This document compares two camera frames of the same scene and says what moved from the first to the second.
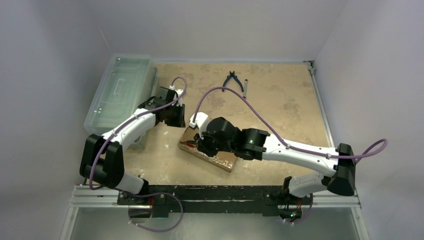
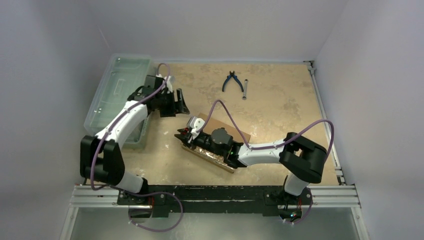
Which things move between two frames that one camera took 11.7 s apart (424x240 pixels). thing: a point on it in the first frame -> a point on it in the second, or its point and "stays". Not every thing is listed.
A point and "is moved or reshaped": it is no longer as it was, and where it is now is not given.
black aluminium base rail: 208,200 stays
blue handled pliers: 236,78 stays
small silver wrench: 246,81 stays
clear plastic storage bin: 128,80 stays
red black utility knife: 190,143 is moved or reshaped
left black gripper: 179,122 -> 176,107
